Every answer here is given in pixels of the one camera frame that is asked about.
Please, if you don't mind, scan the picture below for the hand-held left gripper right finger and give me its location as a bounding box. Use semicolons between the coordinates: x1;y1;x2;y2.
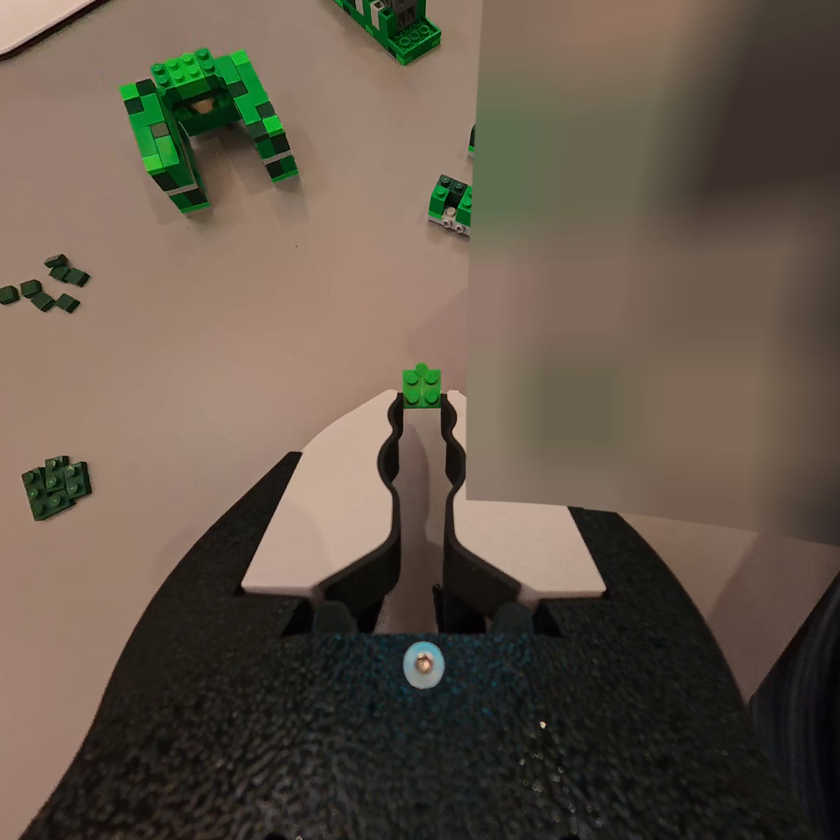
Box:
438;390;607;602

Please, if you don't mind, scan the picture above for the U-shaped green brick assembly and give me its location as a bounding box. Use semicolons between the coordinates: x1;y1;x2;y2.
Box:
118;48;301;218

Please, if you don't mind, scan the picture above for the grey desk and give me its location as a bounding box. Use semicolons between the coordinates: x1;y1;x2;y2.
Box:
0;0;840;840

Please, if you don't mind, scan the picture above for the pile of dark green plates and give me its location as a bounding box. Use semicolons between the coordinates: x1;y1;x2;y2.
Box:
21;455;93;523

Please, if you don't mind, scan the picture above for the green stepped brick assembly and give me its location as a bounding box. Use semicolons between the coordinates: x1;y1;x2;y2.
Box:
428;122;477;238

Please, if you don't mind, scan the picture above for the person's dark ribbed sweater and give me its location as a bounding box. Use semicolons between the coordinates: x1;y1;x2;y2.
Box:
748;577;840;840

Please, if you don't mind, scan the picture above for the small bright green plate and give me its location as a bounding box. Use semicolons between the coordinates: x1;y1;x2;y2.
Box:
401;362;443;410

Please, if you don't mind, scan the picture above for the grey and green brick assembly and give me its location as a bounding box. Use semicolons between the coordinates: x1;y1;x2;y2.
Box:
331;0;442;67

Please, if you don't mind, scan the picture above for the pile of dark green tiles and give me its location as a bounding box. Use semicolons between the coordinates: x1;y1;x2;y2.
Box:
0;254;91;314

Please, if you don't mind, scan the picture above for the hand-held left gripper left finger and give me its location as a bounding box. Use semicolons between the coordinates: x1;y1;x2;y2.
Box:
240;389;404;601

